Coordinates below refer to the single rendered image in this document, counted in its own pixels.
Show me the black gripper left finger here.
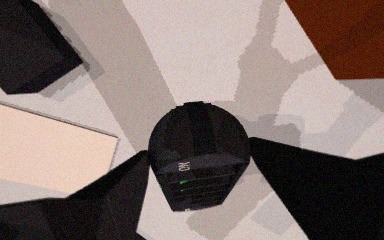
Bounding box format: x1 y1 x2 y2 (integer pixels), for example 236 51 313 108
0 150 150 240

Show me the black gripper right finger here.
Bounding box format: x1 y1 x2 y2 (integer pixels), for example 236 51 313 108
249 137 384 240

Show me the dark grey switch panel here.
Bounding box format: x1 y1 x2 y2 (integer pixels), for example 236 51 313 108
148 101 251 212

